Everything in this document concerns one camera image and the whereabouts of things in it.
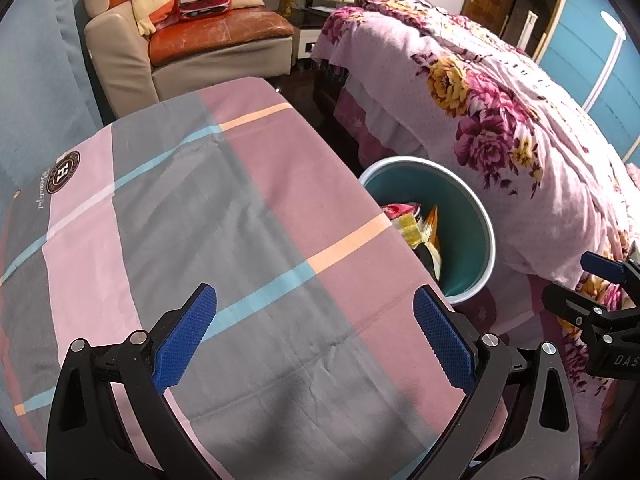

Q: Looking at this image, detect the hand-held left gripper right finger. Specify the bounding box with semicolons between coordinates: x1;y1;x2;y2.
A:
414;285;583;480

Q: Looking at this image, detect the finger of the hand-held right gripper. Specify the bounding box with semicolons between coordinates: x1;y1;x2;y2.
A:
542;284;616;331
581;251;640;306

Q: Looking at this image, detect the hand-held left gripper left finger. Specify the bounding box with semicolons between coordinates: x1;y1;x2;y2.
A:
45;283;226;480

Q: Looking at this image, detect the black white wrapper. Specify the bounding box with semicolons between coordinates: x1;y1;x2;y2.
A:
416;242;445;281

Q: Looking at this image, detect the teal round bin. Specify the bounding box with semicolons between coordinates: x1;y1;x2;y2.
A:
359;156;498;305

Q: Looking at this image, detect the small yellow packet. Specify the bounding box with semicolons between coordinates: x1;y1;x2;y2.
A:
397;214;427;250

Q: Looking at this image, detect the orange yellow snack bag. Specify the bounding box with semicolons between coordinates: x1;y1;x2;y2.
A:
422;204;443;253

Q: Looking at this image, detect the red packet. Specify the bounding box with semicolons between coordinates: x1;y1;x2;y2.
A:
382;202;422;222

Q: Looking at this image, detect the pink floral blanket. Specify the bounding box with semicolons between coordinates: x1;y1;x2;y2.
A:
311;0;640;466

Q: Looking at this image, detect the plaid tablecloth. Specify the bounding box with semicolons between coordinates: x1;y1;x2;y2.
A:
0;76;468;480

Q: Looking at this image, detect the blue wardrobe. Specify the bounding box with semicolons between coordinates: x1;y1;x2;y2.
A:
537;0;640;161

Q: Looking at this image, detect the beige orange armchair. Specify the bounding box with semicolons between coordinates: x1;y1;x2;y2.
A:
82;0;295;118

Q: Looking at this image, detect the white nightstand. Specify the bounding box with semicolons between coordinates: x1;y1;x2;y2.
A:
292;22;333;72

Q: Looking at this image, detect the yellow cushion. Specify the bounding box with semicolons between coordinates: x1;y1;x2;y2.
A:
131;0;181;36

